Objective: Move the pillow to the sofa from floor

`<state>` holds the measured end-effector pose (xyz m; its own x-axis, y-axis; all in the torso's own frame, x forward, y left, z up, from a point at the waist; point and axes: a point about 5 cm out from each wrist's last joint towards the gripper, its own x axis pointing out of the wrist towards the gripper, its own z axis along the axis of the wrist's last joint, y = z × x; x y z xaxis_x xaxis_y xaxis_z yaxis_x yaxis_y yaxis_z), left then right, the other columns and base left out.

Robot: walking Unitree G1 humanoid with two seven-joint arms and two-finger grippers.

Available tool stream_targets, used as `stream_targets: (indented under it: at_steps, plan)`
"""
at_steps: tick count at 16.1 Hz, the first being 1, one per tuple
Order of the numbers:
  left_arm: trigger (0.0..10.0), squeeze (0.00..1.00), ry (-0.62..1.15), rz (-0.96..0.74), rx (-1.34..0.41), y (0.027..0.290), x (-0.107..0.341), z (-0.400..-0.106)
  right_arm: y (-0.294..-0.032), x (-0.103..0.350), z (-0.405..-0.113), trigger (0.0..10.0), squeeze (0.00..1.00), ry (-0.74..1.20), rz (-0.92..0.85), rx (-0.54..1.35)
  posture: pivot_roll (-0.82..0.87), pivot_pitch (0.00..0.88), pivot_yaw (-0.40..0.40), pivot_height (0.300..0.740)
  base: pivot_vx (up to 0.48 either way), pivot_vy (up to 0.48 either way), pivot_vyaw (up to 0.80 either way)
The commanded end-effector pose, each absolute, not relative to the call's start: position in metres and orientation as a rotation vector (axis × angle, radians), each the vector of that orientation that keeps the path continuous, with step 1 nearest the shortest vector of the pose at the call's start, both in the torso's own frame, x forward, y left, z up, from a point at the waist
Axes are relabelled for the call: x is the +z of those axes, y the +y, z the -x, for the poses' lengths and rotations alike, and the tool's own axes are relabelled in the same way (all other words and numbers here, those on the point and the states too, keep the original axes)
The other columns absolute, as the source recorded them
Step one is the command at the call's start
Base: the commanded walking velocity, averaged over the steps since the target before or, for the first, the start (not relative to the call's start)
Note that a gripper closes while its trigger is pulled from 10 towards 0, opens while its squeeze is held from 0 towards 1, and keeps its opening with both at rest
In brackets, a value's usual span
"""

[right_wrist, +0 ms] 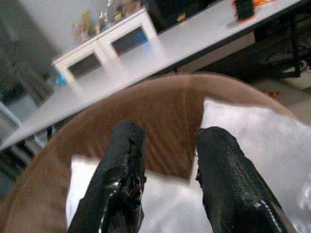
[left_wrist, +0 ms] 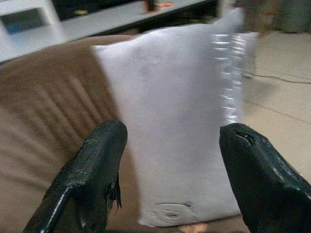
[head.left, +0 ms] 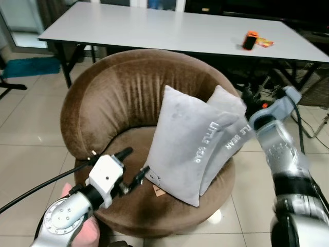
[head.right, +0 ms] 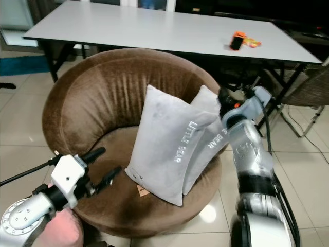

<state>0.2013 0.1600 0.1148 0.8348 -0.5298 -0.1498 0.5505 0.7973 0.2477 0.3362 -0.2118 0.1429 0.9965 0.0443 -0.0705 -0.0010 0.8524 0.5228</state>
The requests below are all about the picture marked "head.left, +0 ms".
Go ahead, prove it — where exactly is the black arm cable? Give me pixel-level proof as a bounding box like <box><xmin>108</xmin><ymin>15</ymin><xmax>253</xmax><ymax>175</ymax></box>
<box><xmin>0</xmin><ymin>158</ymin><xmax>98</xmax><ymax>215</ymax></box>
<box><xmin>285</xmin><ymin>95</ymin><xmax>329</xmax><ymax>217</ymax></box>

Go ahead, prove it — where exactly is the dark woven chair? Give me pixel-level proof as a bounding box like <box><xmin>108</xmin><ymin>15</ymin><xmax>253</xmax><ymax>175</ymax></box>
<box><xmin>297</xmin><ymin>64</ymin><xmax>329</xmax><ymax>139</ymax></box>

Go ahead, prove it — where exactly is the yellow red snack packet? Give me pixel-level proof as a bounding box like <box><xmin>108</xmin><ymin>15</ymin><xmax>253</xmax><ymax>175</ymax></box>
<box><xmin>256</xmin><ymin>37</ymin><xmax>275</xmax><ymax>48</ymax></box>

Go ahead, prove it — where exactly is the brown round velvet sofa chair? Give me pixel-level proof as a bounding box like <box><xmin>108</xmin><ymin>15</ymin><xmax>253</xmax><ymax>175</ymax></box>
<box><xmin>60</xmin><ymin>49</ymin><xmax>243</xmax><ymax>238</ymax></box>

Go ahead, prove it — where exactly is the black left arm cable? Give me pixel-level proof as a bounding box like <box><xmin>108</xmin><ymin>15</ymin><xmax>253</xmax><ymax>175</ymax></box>
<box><xmin>0</xmin><ymin>158</ymin><xmax>98</xmax><ymax>215</ymax></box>

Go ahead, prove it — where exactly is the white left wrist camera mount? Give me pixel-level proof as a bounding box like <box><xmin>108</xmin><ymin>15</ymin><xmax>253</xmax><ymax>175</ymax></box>
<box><xmin>86</xmin><ymin>154</ymin><xmax>126</xmax><ymax>209</ymax></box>

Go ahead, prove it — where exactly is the pink rounded soft object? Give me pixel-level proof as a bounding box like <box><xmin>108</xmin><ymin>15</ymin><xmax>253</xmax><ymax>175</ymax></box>
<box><xmin>61</xmin><ymin>183</ymin><xmax>102</xmax><ymax>247</ymax></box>

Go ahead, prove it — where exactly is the black stand base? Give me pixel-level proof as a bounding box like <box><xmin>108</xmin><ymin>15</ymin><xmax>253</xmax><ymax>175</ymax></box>
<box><xmin>0</xmin><ymin>57</ymin><xmax>28</xmax><ymax>101</ymax></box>

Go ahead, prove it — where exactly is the white folding table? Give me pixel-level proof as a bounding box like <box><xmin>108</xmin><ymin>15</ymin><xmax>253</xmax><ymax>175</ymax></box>
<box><xmin>39</xmin><ymin>1</ymin><xmax>329</xmax><ymax>89</ymax></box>

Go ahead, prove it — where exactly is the teal floor mat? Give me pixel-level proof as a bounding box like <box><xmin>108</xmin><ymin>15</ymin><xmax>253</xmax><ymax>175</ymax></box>
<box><xmin>0</xmin><ymin>56</ymin><xmax>63</xmax><ymax>79</ymax></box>

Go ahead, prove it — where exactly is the grey little bear pillow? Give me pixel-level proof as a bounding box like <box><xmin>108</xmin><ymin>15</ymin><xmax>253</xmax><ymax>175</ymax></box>
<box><xmin>198</xmin><ymin>85</ymin><xmax>256</xmax><ymax>197</ymax></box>
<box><xmin>145</xmin><ymin>85</ymin><xmax>243</xmax><ymax>207</ymax></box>

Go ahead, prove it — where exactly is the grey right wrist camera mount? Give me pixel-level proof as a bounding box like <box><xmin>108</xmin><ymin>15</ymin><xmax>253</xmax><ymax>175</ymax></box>
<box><xmin>248</xmin><ymin>86</ymin><xmax>303</xmax><ymax>130</ymax></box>

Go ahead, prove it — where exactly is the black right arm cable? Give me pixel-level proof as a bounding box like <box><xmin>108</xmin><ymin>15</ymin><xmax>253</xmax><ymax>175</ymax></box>
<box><xmin>285</xmin><ymin>95</ymin><xmax>329</xmax><ymax>217</ymax></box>

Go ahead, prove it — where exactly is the orange and black can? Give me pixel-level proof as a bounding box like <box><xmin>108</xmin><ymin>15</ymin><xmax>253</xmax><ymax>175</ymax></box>
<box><xmin>243</xmin><ymin>30</ymin><xmax>259</xmax><ymax>51</ymax></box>

